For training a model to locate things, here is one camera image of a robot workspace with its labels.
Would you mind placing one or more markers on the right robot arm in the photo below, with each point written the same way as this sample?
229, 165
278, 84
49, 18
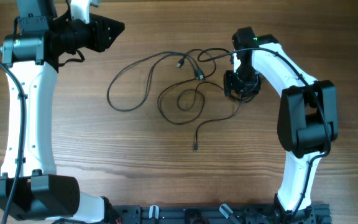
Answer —
307, 117

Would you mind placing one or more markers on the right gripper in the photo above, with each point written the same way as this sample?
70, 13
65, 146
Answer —
241, 86

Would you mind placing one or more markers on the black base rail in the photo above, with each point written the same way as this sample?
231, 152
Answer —
258, 214

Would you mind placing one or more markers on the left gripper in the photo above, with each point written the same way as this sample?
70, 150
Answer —
100, 26

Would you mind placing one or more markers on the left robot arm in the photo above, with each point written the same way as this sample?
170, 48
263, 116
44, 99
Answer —
30, 188

